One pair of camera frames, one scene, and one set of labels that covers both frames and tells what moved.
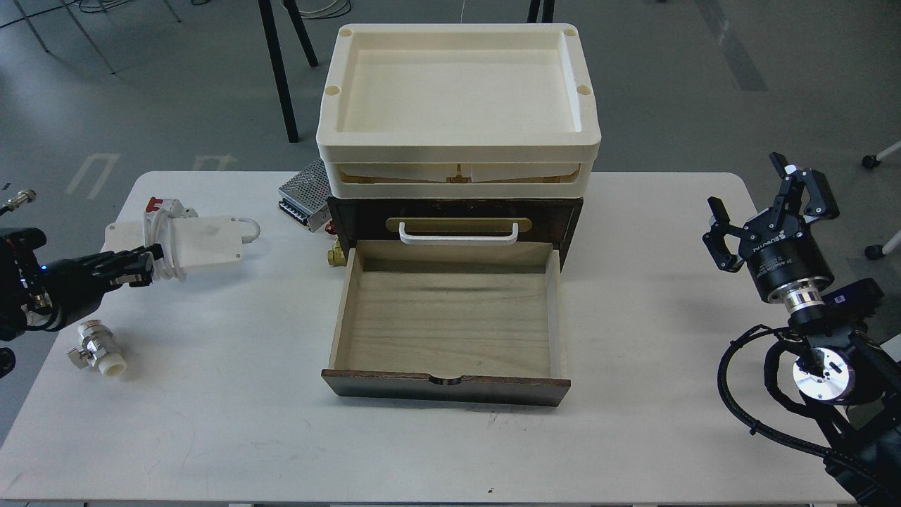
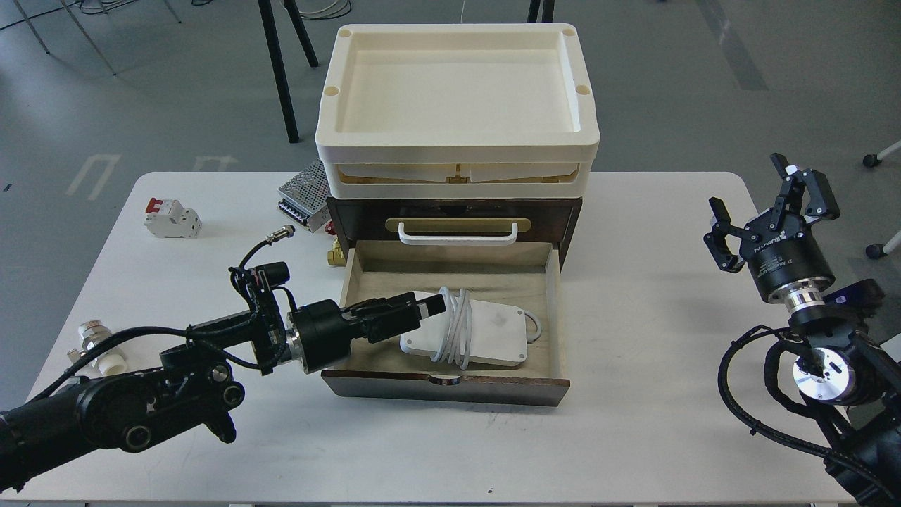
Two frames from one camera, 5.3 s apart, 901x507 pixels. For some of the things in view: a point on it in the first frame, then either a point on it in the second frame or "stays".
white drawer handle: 459,239 stays
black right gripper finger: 820,203 stays
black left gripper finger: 111,261 → 398,313
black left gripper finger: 146,271 → 389,329
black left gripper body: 75,284 → 319,335
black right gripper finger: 715,239 stays
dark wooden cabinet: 548,220 stays
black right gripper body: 785,262 stays
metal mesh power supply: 306,197 stays
